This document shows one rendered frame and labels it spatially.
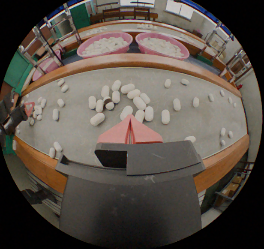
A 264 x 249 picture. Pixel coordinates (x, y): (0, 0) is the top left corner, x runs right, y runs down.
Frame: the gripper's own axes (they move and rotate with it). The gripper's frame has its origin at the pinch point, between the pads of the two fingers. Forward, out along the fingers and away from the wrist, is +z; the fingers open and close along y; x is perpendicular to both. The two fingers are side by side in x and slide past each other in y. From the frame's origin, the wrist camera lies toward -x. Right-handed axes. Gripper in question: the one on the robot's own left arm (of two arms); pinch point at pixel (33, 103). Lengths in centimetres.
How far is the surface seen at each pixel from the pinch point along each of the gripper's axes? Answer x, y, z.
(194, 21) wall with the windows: -369, -399, 377
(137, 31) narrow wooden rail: -29, -49, 32
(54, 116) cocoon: 4.2, -22.1, -4.7
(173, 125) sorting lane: 7, -56, -5
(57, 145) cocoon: 10.1, -24.3, -10.9
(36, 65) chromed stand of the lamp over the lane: -17.5, -0.6, 6.8
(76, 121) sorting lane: 6.4, -30.1, -4.3
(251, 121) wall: 39, -483, 18
